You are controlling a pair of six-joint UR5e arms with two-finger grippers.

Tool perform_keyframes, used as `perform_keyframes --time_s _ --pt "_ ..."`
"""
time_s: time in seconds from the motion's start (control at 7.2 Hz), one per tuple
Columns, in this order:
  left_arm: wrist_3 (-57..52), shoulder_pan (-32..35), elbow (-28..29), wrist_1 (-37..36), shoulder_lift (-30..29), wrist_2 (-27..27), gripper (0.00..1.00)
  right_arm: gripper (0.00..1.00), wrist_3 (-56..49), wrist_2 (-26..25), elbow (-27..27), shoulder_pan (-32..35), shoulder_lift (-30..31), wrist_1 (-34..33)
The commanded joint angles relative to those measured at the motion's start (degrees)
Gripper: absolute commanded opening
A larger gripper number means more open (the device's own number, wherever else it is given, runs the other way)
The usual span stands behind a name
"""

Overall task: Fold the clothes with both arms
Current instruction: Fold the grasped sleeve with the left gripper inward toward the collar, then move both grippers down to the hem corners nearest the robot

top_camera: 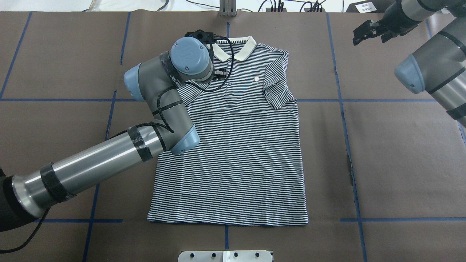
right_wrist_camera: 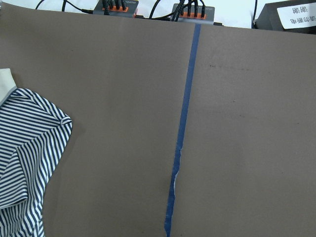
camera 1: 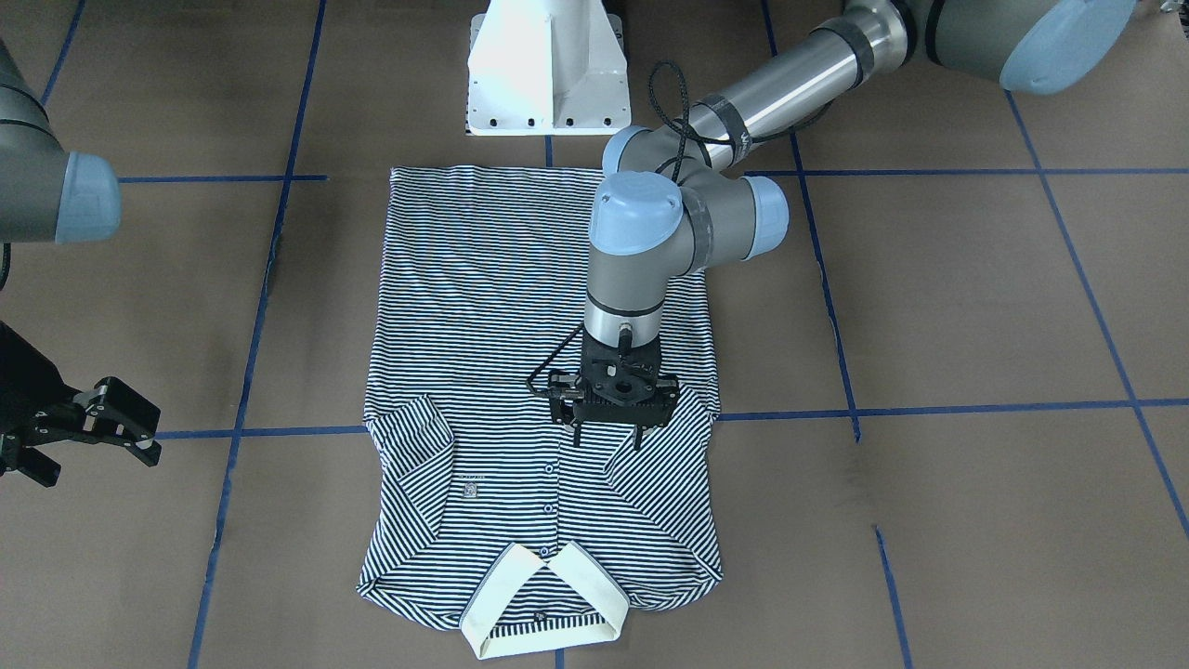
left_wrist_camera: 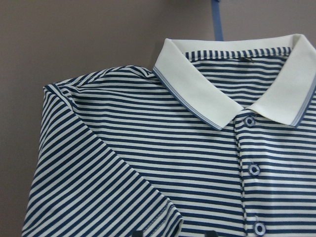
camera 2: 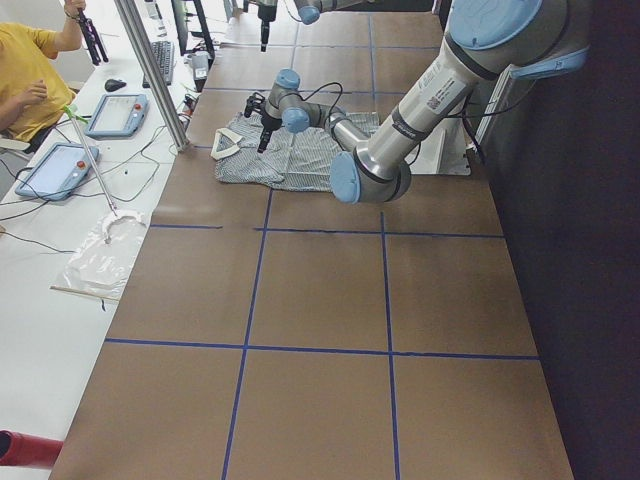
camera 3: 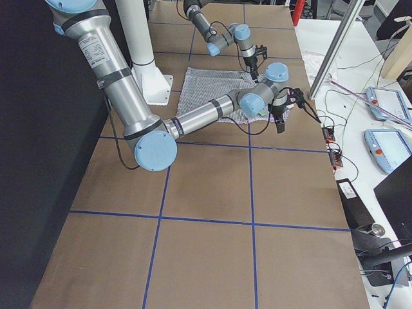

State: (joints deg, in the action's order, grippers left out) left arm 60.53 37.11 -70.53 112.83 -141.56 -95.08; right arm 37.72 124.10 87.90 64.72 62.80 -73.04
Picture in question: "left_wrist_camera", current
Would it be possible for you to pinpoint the navy white striped polo shirt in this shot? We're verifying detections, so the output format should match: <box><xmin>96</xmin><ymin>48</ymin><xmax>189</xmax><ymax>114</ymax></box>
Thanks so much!
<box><xmin>22</xmin><ymin>34</ymin><xmax>316</xmax><ymax>237</ymax></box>

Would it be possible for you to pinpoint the blue tape line lengthwise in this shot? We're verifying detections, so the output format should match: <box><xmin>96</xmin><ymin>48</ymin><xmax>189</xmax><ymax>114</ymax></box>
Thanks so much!
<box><xmin>211</xmin><ymin>0</ymin><xmax>224</xmax><ymax>41</ymax></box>

